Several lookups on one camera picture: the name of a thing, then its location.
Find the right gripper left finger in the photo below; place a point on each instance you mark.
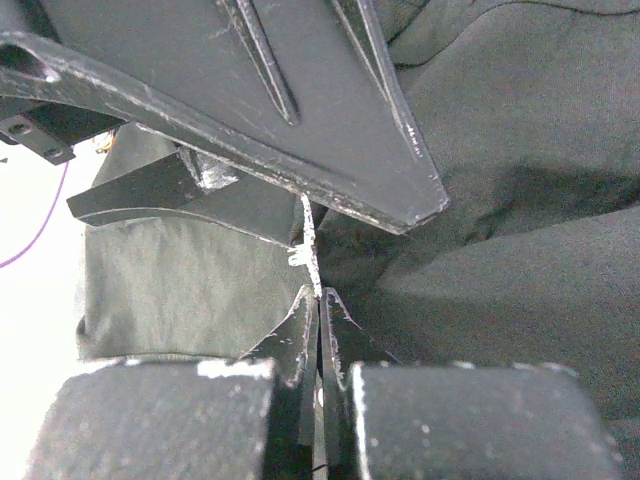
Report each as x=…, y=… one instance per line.
x=196, y=418

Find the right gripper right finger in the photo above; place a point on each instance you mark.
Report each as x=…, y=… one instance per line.
x=387, y=420

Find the black button shirt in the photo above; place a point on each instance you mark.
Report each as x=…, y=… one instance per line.
x=530, y=111

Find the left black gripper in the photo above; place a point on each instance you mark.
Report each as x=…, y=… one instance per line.
x=51, y=130

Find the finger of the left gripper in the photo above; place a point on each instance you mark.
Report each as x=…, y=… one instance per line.
x=187, y=185
x=300, y=94

